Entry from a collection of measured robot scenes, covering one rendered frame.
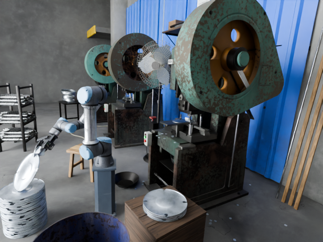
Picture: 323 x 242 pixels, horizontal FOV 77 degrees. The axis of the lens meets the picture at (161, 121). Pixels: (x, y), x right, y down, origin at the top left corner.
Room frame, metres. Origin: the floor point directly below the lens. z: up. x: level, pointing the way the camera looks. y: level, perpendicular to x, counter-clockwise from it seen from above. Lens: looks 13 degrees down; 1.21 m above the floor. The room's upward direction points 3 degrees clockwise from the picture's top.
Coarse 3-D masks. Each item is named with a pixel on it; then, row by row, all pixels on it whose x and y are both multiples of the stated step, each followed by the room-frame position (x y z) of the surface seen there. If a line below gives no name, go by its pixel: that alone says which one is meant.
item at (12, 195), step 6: (6, 186) 1.36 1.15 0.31; (12, 186) 1.37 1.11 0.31; (30, 186) 1.37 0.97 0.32; (36, 186) 1.38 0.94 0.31; (42, 186) 1.39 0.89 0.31; (0, 192) 1.29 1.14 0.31; (6, 192) 1.29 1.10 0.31; (12, 192) 1.29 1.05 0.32; (18, 192) 1.29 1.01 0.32; (24, 192) 1.30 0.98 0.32; (30, 192) 1.31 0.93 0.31; (0, 198) 1.21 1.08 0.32; (12, 198) 1.22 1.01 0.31; (18, 198) 1.23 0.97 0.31; (24, 198) 1.23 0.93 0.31
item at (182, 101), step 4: (180, 96) 1.88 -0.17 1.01; (180, 100) 1.85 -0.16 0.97; (184, 100) 1.84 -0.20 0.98; (180, 104) 1.84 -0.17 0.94; (184, 104) 1.79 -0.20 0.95; (188, 104) 1.78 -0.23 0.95; (180, 108) 1.84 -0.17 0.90; (184, 108) 1.79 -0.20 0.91; (188, 108) 1.78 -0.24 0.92; (192, 108) 1.80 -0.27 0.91; (196, 108) 1.82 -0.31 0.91
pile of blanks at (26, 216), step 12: (0, 204) 1.22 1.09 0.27; (12, 204) 1.21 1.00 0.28; (24, 204) 1.23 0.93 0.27; (36, 204) 1.29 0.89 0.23; (0, 216) 1.24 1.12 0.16; (12, 216) 1.20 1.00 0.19; (24, 216) 1.23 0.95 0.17; (36, 216) 1.29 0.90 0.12; (12, 228) 1.20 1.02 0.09; (24, 228) 1.22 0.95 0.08; (36, 228) 1.27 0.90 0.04
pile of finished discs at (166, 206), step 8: (152, 192) 1.27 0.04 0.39; (160, 192) 1.28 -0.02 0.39; (168, 192) 1.28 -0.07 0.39; (176, 192) 1.28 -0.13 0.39; (144, 200) 1.17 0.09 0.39; (152, 200) 1.18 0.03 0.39; (160, 200) 1.17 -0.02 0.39; (168, 200) 1.18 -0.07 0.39; (176, 200) 1.19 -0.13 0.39; (184, 200) 1.19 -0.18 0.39; (144, 208) 1.11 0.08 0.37; (152, 208) 1.09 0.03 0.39; (160, 208) 1.10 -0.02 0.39; (168, 208) 1.10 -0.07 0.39; (176, 208) 1.11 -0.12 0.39; (184, 208) 1.11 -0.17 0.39; (152, 216) 1.06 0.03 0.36; (160, 216) 1.03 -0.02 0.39; (168, 216) 1.03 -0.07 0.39; (176, 216) 1.04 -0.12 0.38
